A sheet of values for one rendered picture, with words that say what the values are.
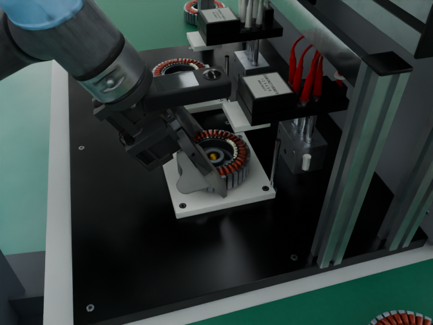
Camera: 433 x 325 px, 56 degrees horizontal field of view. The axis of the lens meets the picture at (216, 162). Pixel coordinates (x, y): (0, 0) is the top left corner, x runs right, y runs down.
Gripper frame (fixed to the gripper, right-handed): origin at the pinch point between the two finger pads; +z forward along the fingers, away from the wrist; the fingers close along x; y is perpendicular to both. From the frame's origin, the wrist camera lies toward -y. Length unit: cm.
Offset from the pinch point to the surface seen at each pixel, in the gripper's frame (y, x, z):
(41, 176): 84, -94, 43
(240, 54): -12.2, -26.4, 3.5
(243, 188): -1.7, 5.4, 2.3
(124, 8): 8, -75, 0
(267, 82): -12.8, -0.6, -7.3
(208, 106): -2.1, -16.7, 2.6
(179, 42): -1.5, -49.5, 5.8
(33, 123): 89, -134, 40
